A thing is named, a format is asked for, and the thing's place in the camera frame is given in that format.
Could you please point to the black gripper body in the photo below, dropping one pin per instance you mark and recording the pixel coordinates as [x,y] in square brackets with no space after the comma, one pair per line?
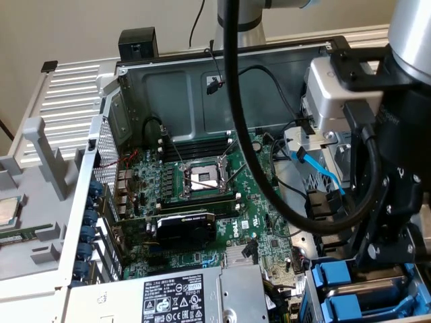
[404,141]

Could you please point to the hard disk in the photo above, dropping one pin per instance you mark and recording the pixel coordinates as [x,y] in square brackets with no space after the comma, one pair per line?
[370,286]

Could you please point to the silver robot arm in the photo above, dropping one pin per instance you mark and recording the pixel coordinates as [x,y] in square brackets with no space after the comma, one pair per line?
[239,33]

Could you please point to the blue disk carrier tab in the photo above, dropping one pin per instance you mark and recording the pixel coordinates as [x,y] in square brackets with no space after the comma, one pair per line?
[341,307]

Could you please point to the silver metal disk bay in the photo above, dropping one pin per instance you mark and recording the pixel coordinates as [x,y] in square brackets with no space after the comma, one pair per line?
[311,299]

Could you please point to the black plastic ribbed shroud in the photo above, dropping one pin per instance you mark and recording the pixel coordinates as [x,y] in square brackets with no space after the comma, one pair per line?
[316,202]

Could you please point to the silver metal drive cage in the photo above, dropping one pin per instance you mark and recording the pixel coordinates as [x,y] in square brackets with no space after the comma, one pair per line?
[323,143]

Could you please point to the silver chipset heatsink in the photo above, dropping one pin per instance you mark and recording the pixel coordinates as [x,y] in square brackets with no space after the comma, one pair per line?
[234,257]

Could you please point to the silver power supply unit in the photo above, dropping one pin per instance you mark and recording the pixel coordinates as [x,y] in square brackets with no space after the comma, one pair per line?
[235,292]

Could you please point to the silver coin cell battery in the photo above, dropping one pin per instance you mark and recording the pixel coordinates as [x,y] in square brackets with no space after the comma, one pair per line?
[258,146]

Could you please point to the black RAM slot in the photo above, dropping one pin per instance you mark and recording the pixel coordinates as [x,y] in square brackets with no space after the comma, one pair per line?
[227,214]
[198,145]
[198,141]
[198,155]
[227,208]
[198,150]
[202,198]

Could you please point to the metal socket cover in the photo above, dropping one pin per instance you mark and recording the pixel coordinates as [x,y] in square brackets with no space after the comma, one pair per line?
[227,152]

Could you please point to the green motherboard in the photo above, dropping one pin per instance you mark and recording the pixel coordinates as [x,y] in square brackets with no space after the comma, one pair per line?
[188,260]

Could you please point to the thin metal locking lever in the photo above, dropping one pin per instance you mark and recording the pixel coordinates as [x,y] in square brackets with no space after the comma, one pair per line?
[173,147]
[203,184]

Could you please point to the black graphics card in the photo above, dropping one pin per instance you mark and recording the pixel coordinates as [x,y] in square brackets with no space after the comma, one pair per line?
[185,230]

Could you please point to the CPU socket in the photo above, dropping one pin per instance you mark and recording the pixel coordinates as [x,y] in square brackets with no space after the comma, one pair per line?
[202,175]

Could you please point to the open silver PC case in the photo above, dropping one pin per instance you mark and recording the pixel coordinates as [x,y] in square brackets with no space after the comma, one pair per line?
[168,101]

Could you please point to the silver rear port block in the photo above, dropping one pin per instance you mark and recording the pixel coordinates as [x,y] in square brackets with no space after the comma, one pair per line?
[123,195]

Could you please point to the dark blue slot latch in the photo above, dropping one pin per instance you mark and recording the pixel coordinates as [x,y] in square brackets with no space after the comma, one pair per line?
[90,218]
[82,270]
[88,234]
[85,251]
[96,187]
[92,202]

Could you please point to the black plastic box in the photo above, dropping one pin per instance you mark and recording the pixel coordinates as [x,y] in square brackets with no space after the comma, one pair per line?
[138,40]

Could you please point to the grey parts rack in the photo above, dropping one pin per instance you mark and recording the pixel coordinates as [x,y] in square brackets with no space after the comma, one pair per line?
[33,255]

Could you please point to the green RAM stick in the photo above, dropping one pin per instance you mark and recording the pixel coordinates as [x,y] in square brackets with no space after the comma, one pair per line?
[33,232]

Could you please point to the silver CPU chip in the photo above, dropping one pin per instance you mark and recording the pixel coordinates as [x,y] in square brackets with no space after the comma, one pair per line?
[8,212]

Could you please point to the small black clip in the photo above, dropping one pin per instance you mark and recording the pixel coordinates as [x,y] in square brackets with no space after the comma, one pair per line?
[49,66]

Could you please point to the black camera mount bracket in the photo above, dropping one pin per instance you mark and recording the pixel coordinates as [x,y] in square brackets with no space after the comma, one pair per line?
[390,74]

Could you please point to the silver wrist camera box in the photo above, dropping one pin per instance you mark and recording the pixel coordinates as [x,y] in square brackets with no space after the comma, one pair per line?
[330,101]

